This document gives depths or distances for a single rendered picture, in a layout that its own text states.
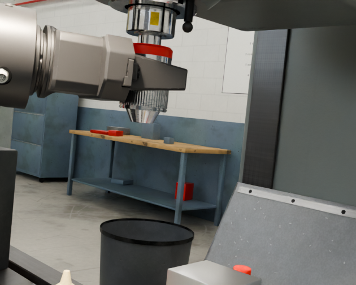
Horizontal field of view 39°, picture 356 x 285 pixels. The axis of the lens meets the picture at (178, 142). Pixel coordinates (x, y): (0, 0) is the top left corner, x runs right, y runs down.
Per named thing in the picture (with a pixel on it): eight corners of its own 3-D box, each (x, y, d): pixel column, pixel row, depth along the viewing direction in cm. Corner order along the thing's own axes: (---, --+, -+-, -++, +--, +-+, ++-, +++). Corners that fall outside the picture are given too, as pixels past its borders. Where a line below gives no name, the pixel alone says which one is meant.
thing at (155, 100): (170, 112, 47) (176, 57, 47) (120, 107, 46) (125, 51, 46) (163, 112, 51) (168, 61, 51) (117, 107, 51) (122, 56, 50)
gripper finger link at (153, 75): (181, 96, 48) (119, 88, 45) (185, 63, 47) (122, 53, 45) (188, 96, 46) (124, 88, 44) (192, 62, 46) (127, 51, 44)
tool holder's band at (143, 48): (176, 57, 47) (177, 46, 47) (125, 51, 46) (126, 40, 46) (168, 61, 51) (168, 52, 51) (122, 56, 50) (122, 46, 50)
